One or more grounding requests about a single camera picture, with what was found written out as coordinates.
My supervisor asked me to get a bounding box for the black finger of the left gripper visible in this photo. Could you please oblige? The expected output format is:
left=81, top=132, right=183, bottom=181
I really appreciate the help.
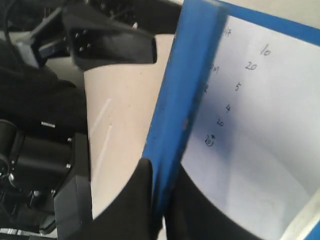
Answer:
left=62, top=4, right=158, bottom=71

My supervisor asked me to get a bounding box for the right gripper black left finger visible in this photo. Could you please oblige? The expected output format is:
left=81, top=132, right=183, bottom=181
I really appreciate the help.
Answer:
left=91, top=158, right=158, bottom=240

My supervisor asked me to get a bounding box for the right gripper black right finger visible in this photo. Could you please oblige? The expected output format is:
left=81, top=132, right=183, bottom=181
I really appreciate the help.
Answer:
left=164, top=166, right=259, bottom=240

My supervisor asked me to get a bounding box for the blue ring binder notebook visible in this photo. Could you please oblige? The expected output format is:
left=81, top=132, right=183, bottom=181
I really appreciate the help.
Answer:
left=142, top=0, right=320, bottom=240

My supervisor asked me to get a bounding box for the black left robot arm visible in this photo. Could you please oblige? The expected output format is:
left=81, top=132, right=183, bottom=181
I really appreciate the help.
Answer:
left=0, top=0, right=182, bottom=240

